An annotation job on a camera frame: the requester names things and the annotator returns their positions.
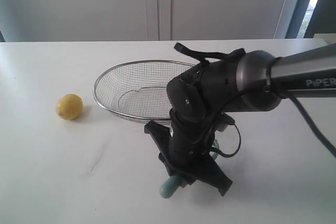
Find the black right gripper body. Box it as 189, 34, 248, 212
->
169, 108, 218, 169

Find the teal handled peeler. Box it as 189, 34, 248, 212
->
159, 140, 220, 199

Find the yellow lemon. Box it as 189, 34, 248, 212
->
56, 94, 83, 120

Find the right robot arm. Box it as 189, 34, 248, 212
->
144, 43, 335, 198

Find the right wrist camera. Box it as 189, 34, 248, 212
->
215, 113, 235, 132

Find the oval wire mesh basket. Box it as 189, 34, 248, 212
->
93, 60, 194, 124

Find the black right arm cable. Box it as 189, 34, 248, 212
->
173, 42, 336, 159

